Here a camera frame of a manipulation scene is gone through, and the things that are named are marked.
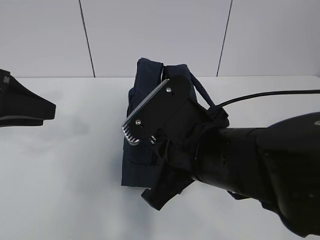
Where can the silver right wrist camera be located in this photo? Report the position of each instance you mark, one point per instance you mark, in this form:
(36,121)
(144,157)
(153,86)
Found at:
(156,109)

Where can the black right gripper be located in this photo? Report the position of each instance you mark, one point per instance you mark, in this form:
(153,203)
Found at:
(176,145)

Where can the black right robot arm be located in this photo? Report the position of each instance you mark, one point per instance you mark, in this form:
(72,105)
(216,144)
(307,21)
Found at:
(279,165)

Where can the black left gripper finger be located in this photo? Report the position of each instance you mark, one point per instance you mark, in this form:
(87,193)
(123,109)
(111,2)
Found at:
(20,121)
(17,102)

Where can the dark blue lunch bag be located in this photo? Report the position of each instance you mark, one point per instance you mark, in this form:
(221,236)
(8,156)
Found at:
(140,165)

